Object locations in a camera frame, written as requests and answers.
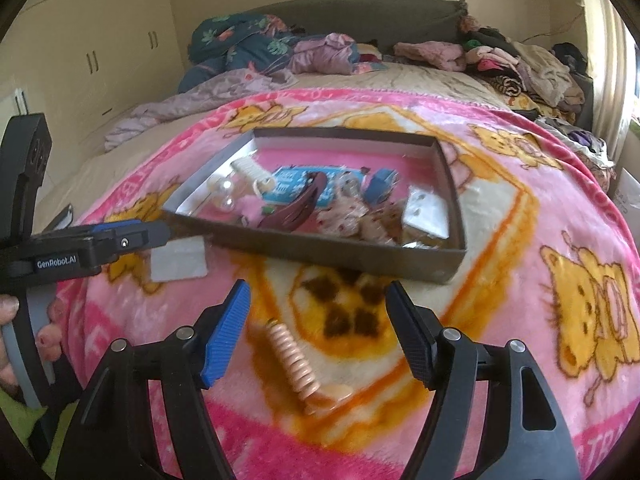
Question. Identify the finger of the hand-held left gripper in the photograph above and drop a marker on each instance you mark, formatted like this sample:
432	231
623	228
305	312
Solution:
120	226
140	242

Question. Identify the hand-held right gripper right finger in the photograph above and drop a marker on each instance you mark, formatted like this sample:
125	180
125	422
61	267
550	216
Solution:
407	330

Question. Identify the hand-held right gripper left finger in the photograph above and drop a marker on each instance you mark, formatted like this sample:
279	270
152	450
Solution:
227	330

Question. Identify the shallow grey cardboard box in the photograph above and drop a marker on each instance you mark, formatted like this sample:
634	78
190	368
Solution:
325	255

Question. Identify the white jewelry card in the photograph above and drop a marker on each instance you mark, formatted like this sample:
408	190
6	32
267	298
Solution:
425	212

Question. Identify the mauve snap hair clip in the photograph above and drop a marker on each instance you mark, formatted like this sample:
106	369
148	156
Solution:
295	207

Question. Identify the small blue box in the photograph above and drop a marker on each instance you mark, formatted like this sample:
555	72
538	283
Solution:
381	187

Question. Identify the person's left forearm green sleeve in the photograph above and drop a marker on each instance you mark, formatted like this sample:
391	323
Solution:
20	420

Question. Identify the person's left hand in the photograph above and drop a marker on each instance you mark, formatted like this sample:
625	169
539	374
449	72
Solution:
50	335

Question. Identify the white square card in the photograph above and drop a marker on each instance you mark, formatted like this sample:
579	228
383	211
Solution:
177	260

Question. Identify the pink polka-dot fabric bow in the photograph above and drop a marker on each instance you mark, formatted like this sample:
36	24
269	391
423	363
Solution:
345	217

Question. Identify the pink printed bear blanket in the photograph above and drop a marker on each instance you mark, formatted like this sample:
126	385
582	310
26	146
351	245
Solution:
500	240

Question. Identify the white polka-dot hair clip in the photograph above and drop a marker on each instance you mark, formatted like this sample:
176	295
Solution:
250	170

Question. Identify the lilac grey quilt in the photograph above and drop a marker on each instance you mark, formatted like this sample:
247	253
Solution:
200	97

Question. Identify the pink book with blue label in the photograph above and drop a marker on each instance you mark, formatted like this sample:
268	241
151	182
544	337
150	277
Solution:
310	154

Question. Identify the cream wardrobe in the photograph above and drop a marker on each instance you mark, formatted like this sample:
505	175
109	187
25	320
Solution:
90	35

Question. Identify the dark floral quilt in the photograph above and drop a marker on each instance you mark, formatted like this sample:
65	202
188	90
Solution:
235	42

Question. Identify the pink padded jacket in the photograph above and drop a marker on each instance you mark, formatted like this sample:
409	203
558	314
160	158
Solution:
330	52

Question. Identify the pink fuzzy garment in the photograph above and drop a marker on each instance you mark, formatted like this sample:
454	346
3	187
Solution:
430	55

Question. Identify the pile of mixed clothes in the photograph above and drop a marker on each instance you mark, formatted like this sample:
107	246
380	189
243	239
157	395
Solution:
540	75

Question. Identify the grey bed headboard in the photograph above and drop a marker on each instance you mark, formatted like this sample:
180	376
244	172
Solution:
375	15

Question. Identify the pale curtain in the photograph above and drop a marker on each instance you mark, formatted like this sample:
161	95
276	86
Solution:
607	50

